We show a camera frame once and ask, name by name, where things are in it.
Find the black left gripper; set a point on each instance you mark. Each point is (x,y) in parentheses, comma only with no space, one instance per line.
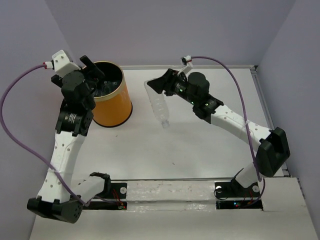
(95,70)

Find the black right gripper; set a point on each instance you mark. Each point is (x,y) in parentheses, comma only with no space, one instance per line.
(163,82)

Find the clear plastic bottle blue cap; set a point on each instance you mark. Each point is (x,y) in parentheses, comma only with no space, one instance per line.
(158,105)

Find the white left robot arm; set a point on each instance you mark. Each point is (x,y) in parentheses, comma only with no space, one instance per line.
(56,200)

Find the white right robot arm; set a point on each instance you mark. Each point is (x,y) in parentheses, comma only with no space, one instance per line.
(270,146)

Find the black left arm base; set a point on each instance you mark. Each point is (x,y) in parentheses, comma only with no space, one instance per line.
(113,200)

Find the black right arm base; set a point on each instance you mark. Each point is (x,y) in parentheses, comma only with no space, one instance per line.
(228,198)

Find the orange cylindrical bin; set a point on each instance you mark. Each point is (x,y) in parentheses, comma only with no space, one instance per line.
(114,109)

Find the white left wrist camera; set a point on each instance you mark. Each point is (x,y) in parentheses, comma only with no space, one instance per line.
(61,63)

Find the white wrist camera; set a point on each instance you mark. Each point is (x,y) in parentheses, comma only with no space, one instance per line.
(187,62)
(61,63)

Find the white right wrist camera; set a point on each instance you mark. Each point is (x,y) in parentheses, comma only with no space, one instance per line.
(187,62)

